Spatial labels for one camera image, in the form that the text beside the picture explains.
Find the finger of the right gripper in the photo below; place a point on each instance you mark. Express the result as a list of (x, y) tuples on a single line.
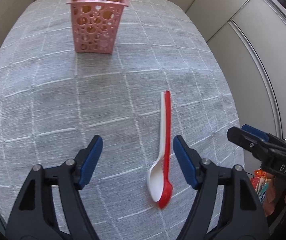
[(260, 149), (267, 137)]

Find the pink perforated utensil holder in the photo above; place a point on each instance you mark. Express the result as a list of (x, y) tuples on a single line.
[(95, 24)]

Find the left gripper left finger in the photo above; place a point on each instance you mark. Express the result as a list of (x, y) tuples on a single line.
[(33, 214)]

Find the orange snack package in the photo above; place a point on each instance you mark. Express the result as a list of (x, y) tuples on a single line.
[(263, 184)]

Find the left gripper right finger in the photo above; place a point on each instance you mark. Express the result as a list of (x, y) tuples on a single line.
[(241, 215)]

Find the white plastic spoon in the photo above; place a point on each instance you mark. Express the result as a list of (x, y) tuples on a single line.
[(155, 177)]

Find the red plastic spoon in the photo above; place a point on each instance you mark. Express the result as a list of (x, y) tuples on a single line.
[(165, 137)]

